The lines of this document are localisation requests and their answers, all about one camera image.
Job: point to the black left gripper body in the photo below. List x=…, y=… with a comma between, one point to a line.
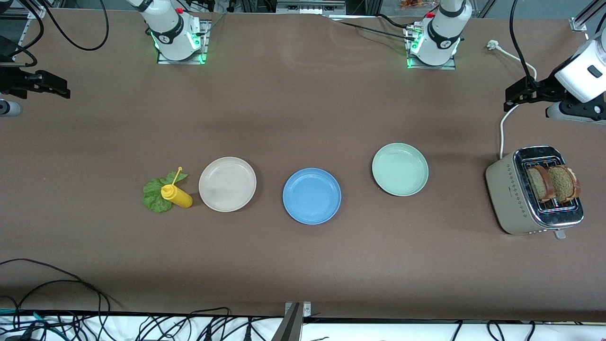
x=545, y=90

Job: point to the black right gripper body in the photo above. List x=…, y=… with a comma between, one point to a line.
x=14, y=78

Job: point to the brown bread slice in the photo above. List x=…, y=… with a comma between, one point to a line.
x=565, y=184
x=537, y=184

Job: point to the green lettuce leaf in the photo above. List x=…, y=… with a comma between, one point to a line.
x=152, y=196

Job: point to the yellow squeeze sauce bottle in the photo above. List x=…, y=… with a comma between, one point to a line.
x=180, y=198

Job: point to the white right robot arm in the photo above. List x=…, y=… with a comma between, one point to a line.
x=165, y=28

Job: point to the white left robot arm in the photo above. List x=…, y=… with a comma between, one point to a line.
x=440, y=35

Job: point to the pale green round plate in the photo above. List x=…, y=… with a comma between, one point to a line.
x=400, y=169

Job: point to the beige round plate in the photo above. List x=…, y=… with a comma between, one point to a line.
x=227, y=184

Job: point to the blue round plate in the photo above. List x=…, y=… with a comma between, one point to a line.
x=311, y=196

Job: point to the beige chrome toaster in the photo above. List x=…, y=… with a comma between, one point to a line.
x=506, y=199

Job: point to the orange snack bag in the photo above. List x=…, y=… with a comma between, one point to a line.
x=412, y=4

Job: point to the grey metal box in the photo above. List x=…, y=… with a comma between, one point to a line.
x=310, y=7

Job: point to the aluminium frame profile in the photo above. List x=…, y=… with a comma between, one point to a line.
x=35, y=14
x=580, y=23

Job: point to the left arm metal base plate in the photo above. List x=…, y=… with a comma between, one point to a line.
x=428, y=67

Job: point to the aluminium bracket profile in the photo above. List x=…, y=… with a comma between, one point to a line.
x=291, y=327

